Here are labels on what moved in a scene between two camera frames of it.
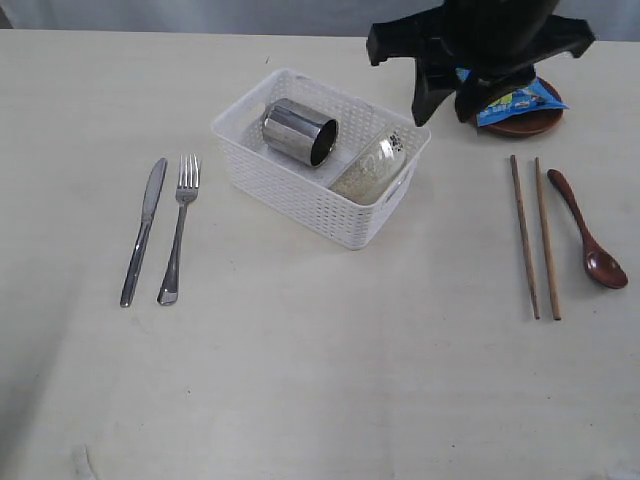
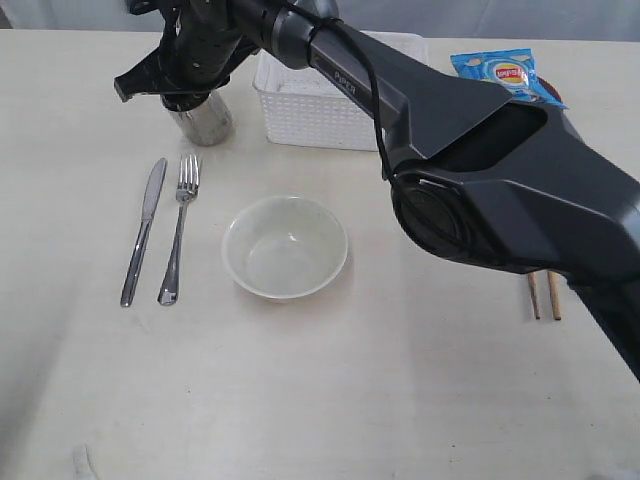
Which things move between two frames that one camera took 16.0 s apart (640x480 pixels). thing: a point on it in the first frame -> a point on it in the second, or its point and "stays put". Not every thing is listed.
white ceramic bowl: x=373 y=170 -> x=284 y=247
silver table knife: x=150 y=206 stays put
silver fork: x=185 y=195 stays put
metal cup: x=295 y=130 -> x=204 y=115
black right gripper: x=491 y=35 -> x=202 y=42
